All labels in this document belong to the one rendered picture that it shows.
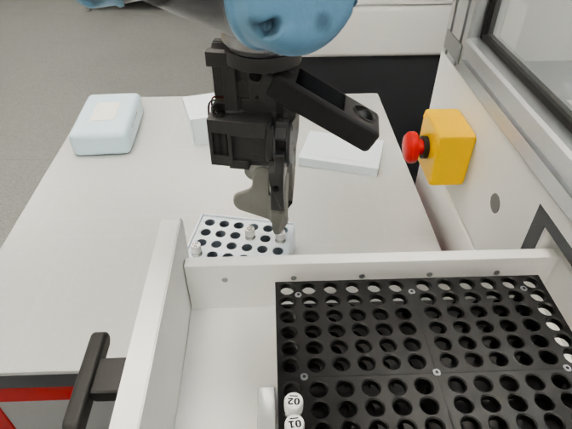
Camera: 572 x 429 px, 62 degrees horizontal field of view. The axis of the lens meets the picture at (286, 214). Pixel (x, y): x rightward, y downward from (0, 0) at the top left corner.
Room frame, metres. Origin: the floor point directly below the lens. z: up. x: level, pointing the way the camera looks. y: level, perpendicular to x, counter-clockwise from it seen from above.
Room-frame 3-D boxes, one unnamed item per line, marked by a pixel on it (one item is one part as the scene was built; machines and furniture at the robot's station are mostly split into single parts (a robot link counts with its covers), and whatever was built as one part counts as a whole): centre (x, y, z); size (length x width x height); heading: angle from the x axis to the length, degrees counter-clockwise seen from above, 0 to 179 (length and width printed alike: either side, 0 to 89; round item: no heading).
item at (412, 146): (0.52, -0.16, 0.88); 0.04 x 0.03 x 0.04; 2
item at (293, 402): (0.16, 0.00, 0.89); 0.01 x 0.01 x 0.05
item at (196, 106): (0.76, 0.11, 0.79); 0.13 x 0.09 x 0.05; 108
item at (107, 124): (0.75, 0.31, 0.78); 0.15 x 0.10 x 0.04; 4
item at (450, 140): (0.52, -0.20, 0.88); 0.07 x 0.05 x 0.07; 2
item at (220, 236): (0.43, 0.06, 0.78); 0.12 x 0.08 x 0.04; 81
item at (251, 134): (0.44, 0.03, 0.98); 0.09 x 0.08 x 0.12; 81
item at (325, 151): (0.67, -0.09, 0.77); 0.13 x 0.09 x 0.02; 75
